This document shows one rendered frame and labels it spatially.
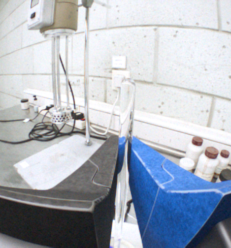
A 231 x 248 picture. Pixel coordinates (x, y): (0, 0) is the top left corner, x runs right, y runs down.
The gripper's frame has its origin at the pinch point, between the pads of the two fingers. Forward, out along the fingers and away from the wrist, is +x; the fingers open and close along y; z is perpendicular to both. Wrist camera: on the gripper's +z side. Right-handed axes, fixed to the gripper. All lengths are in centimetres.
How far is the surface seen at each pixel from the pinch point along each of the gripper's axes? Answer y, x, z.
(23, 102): 59, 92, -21
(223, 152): -33.3, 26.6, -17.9
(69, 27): 10.5, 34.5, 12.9
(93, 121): 8, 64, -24
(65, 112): 12.2, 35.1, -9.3
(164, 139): -20, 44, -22
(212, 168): -26.4, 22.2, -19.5
